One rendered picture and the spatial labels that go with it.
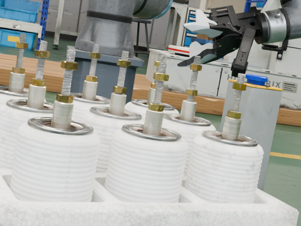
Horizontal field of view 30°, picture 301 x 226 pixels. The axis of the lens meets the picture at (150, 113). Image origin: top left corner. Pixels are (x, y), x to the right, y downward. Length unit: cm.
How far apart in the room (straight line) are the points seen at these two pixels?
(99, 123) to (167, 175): 14
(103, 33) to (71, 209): 84
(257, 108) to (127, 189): 38
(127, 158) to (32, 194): 12
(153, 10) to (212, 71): 148
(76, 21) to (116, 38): 782
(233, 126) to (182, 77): 220
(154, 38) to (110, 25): 796
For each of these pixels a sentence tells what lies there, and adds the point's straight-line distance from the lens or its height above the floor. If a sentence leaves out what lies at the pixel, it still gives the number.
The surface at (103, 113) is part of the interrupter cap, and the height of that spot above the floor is 26.
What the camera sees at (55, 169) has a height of 21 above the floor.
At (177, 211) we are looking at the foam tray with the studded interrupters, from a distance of 66.
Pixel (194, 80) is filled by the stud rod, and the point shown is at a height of 31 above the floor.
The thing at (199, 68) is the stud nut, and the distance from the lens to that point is 85.
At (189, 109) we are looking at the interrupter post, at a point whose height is 27.
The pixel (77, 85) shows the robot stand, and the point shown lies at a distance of 139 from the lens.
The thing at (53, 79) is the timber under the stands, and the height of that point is 6.
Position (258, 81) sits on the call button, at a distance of 100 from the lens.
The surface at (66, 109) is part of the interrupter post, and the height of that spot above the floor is 27.
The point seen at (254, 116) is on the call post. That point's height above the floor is 26.
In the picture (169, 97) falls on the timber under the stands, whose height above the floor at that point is 6.
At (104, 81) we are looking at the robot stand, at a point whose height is 23.
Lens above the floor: 38
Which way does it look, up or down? 8 degrees down
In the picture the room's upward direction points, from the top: 9 degrees clockwise
